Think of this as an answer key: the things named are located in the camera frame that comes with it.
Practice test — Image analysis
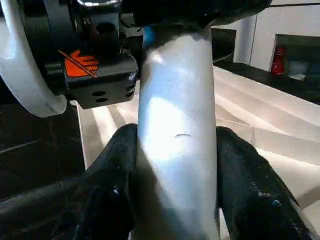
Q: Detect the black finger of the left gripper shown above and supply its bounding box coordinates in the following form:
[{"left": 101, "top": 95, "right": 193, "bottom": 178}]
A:
[{"left": 121, "top": 0, "right": 274, "bottom": 29}]

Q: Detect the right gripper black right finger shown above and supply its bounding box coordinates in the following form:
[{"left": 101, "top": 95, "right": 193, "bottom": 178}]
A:
[{"left": 215, "top": 126, "right": 315, "bottom": 240}]

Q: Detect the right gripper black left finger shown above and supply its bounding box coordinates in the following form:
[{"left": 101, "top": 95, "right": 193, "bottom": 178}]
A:
[{"left": 0, "top": 124, "right": 139, "bottom": 240}]

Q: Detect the red bottle in cabinet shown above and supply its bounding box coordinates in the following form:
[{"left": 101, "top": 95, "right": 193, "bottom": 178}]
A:
[{"left": 271, "top": 46, "right": 287, "bottom": 75}]

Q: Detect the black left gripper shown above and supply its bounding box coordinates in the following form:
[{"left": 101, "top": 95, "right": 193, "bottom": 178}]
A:
[{"left": 21, "top": 0, "right": 144, "bottom": 110}]

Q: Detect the white plastic table leg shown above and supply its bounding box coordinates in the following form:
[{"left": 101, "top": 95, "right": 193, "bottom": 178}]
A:
[{"left": 131, "top": 24, "right": 222, "bottom": 240}]

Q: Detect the white plastic table top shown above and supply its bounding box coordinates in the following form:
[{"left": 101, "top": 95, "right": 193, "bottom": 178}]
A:
[{"left": 75, "top": 65, "right": 320, "bottom": 240}]

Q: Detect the white cabinet with glass doors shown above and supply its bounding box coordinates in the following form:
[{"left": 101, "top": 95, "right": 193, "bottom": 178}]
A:
[{"left": 212, "top": 0, "right": 320, "bottom": 103}]

